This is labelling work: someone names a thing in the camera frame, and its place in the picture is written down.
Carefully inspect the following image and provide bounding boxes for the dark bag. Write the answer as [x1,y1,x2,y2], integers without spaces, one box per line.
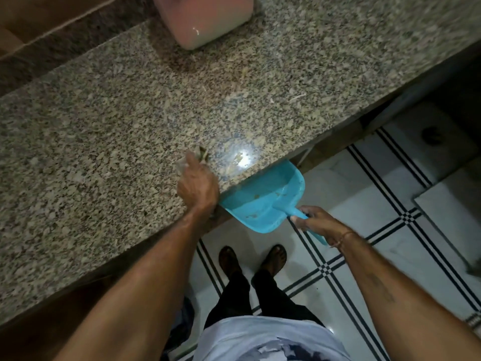
[162,295,196,353]

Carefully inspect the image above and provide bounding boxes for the brown wooden cabinet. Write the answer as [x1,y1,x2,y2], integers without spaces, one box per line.
[0,272,177,361]

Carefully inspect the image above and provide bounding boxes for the light grey shirt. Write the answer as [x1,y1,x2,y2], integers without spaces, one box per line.
[193,316,352,361]

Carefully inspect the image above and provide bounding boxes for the pink plastic container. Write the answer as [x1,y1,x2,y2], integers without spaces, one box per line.
[150,0,256,51]

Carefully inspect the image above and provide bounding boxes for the round floor drain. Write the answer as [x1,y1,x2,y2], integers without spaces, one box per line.
[421,126,446,147]

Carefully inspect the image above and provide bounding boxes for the person's left forearm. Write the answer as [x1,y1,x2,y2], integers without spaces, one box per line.
[54,207,227,361]

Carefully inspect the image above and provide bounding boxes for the person's right hand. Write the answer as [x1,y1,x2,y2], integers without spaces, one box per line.
[290,205,352,247]

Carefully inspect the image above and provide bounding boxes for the person's left hand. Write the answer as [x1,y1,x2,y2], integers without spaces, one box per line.
[177,151,221,217]

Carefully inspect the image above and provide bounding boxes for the person's right forearm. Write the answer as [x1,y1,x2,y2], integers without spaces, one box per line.
[334,232,481,361]

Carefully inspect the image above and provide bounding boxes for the blue plastic dustpan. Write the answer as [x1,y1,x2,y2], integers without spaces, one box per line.
[219,159,328,246]

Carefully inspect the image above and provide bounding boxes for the brown sandal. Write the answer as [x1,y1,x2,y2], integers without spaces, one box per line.
[219,246,243,278]
[261,244,288,277]

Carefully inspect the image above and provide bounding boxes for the thin wrist bracelet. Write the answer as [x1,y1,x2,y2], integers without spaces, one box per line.
[331,231,357,249]

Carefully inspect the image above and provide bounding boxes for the black trousers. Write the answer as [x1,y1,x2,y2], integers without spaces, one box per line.
[203,270,324,330]

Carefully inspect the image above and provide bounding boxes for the grey cleaning cloth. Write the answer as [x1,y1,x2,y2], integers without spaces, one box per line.
[174,146,211,175]

